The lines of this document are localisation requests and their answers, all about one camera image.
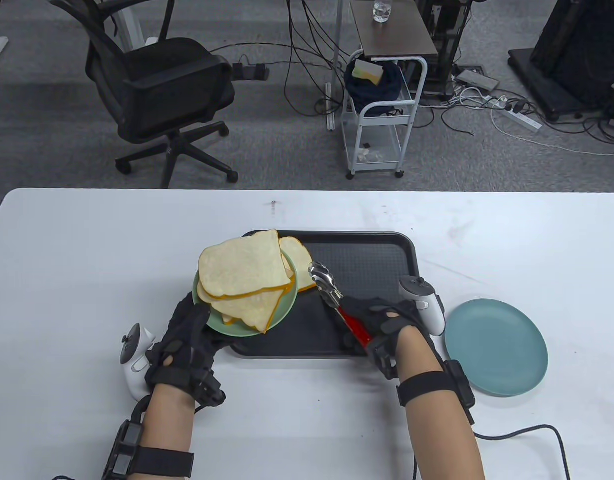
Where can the white crumpled wrapper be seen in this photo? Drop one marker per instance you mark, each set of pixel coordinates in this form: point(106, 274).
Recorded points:
point(369, 155)

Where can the wooden-top side table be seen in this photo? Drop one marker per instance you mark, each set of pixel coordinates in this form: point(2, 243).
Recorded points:
point(391, 35)

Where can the dark blue cloth bag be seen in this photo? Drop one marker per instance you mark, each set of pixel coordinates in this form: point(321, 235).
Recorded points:
point(376, 92)

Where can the person's left forearm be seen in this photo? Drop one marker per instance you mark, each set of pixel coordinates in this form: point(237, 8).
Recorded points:
point(167, 425)

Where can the black plastic tray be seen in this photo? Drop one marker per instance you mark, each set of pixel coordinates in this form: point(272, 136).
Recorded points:
point(371, 260)

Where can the person's right forearm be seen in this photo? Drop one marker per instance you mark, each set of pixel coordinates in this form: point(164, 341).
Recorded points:
point(436, 430)

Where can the green plate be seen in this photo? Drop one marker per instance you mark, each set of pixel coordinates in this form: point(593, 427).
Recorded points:
point(218, 326)

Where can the person's right hand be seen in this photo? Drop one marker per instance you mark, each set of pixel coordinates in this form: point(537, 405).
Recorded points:
point(381, 320)

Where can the black equipment stand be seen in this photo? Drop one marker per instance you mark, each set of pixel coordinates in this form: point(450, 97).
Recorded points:
point(576, 50)

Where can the black power adapter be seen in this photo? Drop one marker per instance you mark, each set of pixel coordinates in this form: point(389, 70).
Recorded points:
point(249, 71)

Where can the person's left hand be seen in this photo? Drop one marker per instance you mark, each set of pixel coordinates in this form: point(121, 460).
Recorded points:
point(182, 355)

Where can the grey flat box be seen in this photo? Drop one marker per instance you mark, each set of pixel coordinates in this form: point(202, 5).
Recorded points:
point(476, 79)

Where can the black office chair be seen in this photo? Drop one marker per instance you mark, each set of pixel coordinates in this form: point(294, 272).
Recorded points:
point(162, 85)

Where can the blue plate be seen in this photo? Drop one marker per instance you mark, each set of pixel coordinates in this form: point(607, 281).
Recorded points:
point(496, 347)

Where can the black metal rack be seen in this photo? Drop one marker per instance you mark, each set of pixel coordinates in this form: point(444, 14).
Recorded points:
point(446, 45)

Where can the yellow sponge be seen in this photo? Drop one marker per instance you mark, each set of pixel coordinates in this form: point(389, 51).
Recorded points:
point(366, 72)

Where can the white and grey controller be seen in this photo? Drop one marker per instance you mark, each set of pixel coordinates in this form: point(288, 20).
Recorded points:
point(132, 370)
point(429, 310)

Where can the clear drinking glass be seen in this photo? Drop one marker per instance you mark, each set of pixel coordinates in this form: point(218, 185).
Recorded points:
point(380, 12)

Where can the white desk leg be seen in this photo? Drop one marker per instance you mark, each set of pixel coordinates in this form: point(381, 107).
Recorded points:
point(129, 20)

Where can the white rolling cart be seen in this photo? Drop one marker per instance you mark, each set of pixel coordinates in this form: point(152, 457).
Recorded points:
point(360, 120)

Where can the white power strip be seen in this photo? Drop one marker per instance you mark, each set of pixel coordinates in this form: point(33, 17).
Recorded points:
point(524, 120)

